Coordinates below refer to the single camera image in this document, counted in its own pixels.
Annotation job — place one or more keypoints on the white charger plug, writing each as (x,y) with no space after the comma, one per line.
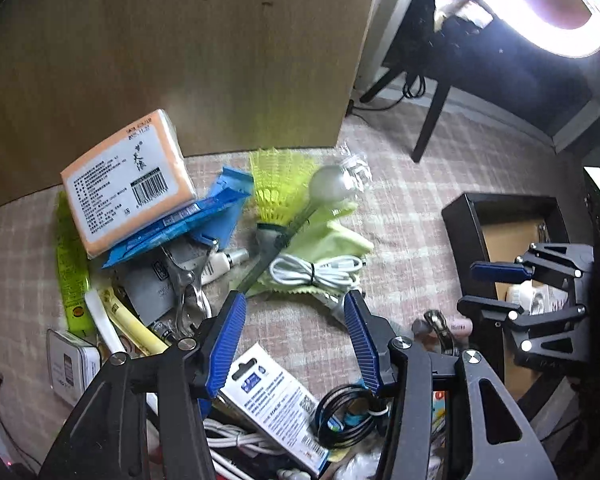
(520,300)

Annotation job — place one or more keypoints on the grey packet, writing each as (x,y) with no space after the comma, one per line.
(147,290)

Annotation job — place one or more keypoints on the grey round bulb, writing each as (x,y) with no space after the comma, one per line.
(330,187)

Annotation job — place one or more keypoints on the long green packet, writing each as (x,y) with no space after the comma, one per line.
(70,270)

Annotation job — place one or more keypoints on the metal clip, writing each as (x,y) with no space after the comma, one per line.
(437,330)

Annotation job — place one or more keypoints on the white light stand mount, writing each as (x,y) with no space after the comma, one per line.
(460,10)

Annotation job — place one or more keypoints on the pink tube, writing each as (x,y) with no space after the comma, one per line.
(460,327)

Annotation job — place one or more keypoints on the black storage box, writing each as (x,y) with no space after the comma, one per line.
(460,220)

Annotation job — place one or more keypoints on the black light stand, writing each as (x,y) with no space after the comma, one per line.
(430,120)

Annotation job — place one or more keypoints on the yellow stick packet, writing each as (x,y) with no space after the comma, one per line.
(130,327)

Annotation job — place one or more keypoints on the yellow shuttlecock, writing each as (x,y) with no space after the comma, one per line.
(277,185)

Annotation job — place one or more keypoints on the small white tube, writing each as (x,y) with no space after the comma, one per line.
(222,266)

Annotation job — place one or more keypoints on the blue foil packet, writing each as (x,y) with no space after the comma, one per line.
(195,220)

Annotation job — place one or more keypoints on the light green cloth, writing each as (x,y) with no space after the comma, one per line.
(330,240)

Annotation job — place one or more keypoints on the silver pliers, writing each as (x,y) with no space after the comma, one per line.
(182,280)

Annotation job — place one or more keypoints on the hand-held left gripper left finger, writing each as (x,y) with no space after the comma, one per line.
(227,345)

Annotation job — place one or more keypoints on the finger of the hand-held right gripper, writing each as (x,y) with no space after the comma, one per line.
(485,307)
(500,272)

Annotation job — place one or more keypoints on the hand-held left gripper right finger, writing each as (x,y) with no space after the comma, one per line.
(362,345)

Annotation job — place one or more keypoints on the brown wooden board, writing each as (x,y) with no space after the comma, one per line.
(180,60)

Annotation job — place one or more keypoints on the blue white card package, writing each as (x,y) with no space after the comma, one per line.
(270,400)

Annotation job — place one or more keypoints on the orange tissue pack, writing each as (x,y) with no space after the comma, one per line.
(130,180)

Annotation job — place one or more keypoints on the clear plastic card box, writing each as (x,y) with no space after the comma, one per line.
(67,365)

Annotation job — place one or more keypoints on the clear plastic wrap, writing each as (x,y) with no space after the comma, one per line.
(355,167)

